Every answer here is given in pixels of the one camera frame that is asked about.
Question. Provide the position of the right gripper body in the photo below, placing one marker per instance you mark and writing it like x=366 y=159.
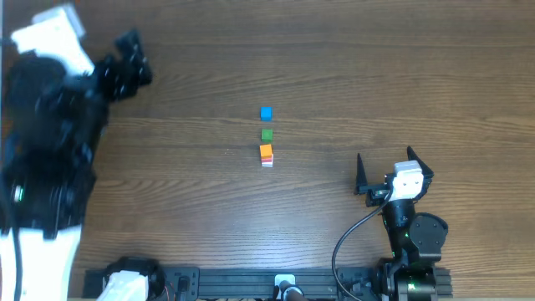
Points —
x=376 y=193

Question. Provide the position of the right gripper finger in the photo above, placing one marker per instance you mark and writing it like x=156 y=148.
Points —
x=360 y=175
x=412 y=154

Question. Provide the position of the blue cube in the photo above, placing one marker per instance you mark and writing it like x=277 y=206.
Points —
x=266 y=113

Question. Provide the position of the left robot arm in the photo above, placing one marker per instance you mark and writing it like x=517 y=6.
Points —
x=46 y=146

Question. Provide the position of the red cube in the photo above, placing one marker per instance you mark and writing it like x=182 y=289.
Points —
x=270 y=159

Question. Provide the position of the white cube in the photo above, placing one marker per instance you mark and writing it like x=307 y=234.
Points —
x=267 y=164

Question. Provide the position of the orange cube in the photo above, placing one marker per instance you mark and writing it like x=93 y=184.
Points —
x=266 y=151

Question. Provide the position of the green cube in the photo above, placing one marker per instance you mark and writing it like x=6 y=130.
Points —
x=267 y=134

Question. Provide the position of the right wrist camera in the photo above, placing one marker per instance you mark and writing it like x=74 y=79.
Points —
x=405 y=180

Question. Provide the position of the mounting rail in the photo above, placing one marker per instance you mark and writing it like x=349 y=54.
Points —
x=242 y=284

